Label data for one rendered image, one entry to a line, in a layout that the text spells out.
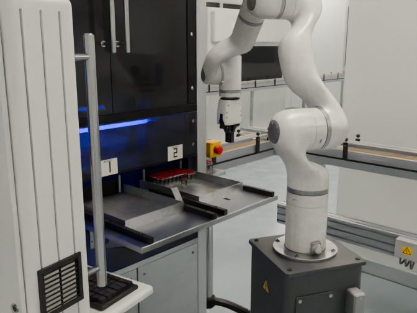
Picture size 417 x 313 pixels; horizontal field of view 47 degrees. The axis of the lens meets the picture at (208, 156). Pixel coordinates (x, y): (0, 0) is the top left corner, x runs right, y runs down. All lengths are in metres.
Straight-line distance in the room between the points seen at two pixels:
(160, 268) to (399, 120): 1.71
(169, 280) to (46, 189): 1.23
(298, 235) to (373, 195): 1.85
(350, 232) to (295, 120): 1.46
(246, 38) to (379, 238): 1.35
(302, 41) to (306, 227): 0.53
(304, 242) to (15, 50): 0.91
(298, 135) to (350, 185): 2.00
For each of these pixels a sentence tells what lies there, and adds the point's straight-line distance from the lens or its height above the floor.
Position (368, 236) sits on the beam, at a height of 0.50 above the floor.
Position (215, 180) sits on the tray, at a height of 0.90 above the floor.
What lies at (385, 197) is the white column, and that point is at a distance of 3.21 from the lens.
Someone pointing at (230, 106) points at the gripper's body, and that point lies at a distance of 1.84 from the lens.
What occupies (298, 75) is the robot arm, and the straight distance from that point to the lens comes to 1.39.
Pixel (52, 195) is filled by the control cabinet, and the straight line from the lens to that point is 1.05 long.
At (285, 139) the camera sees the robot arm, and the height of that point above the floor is 1.21.
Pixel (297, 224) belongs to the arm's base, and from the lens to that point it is 1.41.
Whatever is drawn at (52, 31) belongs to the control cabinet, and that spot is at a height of 1.48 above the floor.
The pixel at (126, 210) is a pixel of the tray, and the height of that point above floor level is 0.88.
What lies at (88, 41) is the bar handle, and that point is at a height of 1.46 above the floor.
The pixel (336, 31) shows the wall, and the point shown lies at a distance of 10.64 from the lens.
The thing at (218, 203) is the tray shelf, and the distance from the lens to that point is 1.81.
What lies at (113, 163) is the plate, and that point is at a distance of 1.81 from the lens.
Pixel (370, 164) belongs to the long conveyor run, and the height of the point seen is 0.88.
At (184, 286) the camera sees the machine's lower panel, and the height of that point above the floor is 0.39.
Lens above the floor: 1.45
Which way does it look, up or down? 13 degrees down
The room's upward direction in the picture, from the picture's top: straight up
